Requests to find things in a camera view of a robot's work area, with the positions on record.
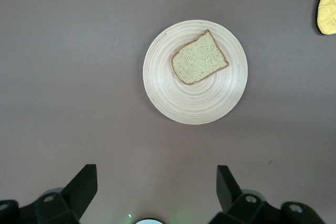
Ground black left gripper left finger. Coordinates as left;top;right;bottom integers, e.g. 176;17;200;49
0;164;98;224

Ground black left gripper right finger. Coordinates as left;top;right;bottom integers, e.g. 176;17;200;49
207;165;326;224

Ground round light wooden plate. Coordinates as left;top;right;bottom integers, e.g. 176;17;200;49
142;19;249;125

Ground slice of toast bread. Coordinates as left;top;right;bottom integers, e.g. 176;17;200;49
171;29;229;85

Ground yellow quilted oven mitt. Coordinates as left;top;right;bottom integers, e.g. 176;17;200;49
313;0;336;36

